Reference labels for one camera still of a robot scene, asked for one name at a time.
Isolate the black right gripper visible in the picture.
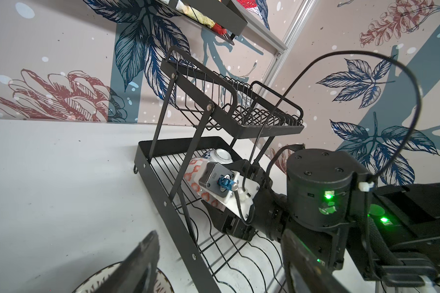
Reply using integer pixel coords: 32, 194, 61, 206
209, 191, 289, 242

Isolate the blue geometric patterned bowl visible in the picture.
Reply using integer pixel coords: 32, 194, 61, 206
183, 148, 233, 211

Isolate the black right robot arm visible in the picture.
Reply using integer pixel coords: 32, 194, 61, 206
200, 145, 440, 288

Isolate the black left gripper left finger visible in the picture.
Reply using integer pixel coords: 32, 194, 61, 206
96, 230, 160, 293

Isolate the white brown patterned bowl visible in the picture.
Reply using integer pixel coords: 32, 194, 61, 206
73, 262, 174, 293

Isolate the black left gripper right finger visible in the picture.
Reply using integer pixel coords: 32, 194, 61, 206
281, 229, 348, 293

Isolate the black two-tier dish rack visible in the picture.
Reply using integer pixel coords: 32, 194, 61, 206
134, 46, 304, 293

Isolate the red cassava chips bag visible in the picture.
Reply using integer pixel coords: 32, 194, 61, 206
154, 0, 227, 35

